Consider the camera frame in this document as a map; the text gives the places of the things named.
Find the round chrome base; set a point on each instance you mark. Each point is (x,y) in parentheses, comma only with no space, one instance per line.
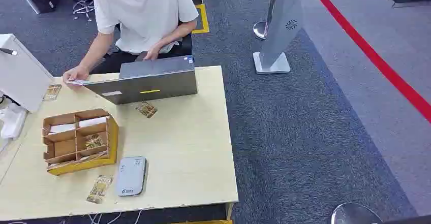
(353,215)

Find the white cabinet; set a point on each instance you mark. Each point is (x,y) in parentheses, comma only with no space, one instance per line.
(20,77)

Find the grey card reader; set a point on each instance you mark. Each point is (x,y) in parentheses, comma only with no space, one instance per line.
(130,176)

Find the white plastic bag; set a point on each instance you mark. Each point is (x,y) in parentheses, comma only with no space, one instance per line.
(11,120)

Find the gold card stack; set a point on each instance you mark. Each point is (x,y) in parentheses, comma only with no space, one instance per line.
(94,141)

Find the chrome stool base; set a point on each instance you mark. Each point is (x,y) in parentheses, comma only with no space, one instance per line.
(82,5)

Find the white printed card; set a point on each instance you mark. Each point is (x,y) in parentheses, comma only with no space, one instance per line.
(80,82)

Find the white card stack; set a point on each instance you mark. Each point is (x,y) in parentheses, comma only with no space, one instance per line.
(62,128)
(93,122)

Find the pale desk leg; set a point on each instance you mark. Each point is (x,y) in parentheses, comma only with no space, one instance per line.
(229,211)

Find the grey laptop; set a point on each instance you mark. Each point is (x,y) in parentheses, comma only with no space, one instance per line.
(151,81)

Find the red floor tape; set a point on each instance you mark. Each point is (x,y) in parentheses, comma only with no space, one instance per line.
(370,52)

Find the grey sign stand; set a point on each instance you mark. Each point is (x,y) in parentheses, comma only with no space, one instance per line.
(281,30)

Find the yellow floor tape square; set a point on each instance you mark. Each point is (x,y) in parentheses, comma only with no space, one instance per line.
(204,17)

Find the yellow floor strip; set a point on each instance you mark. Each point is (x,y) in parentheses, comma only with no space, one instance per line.
(202,222)

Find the person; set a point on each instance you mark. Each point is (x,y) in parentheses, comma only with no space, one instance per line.
(144,14)

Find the wooden card box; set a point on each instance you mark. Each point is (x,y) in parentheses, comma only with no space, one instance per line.
(112,141)

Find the person's left hand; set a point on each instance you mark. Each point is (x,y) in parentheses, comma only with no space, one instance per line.
(152,52)

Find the person's right hand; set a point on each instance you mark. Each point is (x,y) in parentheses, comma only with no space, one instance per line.
(76,73)

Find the chrome stanchion post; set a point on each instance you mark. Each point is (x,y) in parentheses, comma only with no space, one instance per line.
(260,30)

